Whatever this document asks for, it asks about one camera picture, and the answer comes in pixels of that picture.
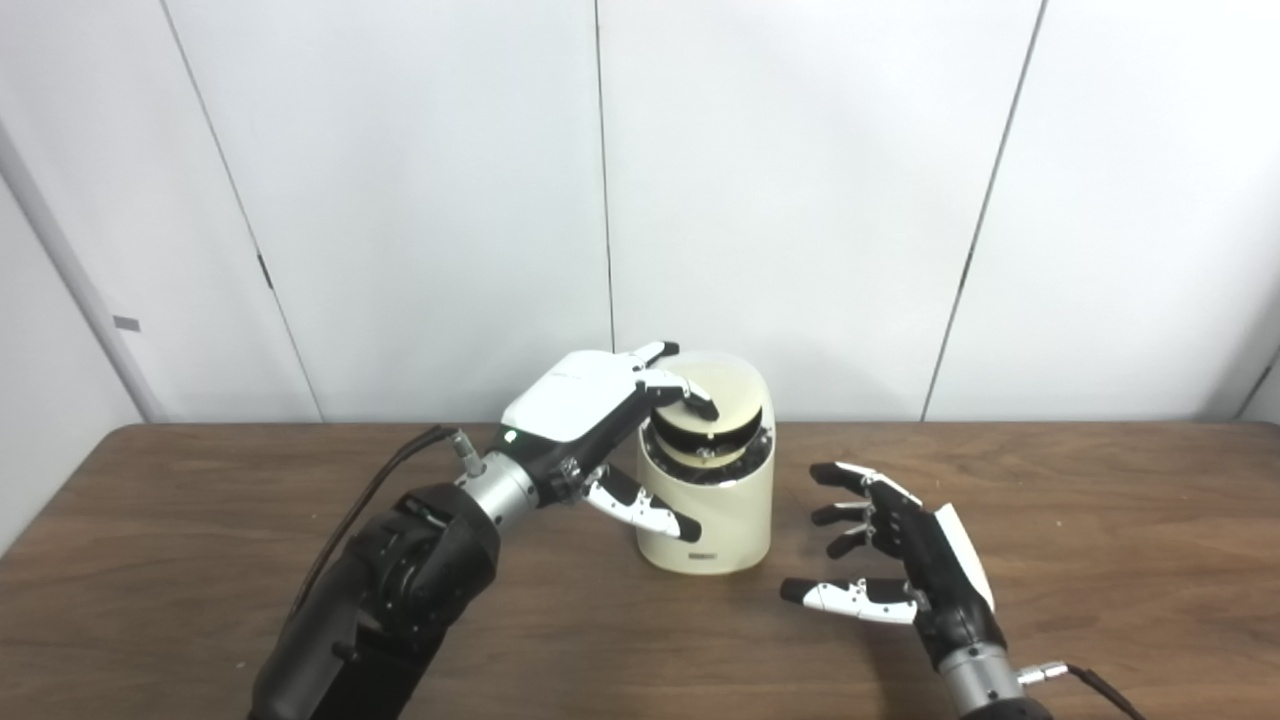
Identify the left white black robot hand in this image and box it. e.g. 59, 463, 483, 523
495, 341, 721, 544

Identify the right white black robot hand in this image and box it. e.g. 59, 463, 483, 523
780, 461, 1006, 669

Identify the cream round bin lid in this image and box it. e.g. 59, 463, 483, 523
650, 365, 764, 471

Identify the cream-colored round bin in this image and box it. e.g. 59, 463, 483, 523
635, 350, 776, 576

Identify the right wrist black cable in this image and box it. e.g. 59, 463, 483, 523
1018, 660, 1151, 720

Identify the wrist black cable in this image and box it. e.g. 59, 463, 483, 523
1018, 660, 1151, 720
290, 425, 486, 621

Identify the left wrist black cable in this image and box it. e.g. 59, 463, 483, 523
290, 425, 486, 621

